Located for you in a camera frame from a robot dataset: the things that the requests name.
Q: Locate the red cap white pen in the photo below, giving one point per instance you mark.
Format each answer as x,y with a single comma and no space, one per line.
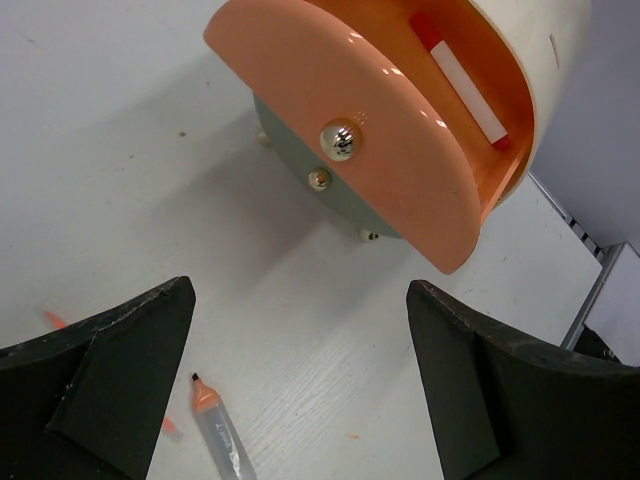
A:
482,113

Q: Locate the aluminium rail right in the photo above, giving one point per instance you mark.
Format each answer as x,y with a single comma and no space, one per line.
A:
593,267

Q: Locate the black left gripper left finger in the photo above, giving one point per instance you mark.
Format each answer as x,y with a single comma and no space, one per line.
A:
87,401

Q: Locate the orange top drawer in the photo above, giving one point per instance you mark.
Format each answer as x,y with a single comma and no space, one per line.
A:
357,86

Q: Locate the orange tip clear highlighter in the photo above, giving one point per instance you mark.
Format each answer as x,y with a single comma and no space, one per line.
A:
219,433

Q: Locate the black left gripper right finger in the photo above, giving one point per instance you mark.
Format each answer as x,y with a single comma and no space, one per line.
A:
506,405

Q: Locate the cream round drawer organizer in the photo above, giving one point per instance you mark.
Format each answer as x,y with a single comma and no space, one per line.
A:
519,53

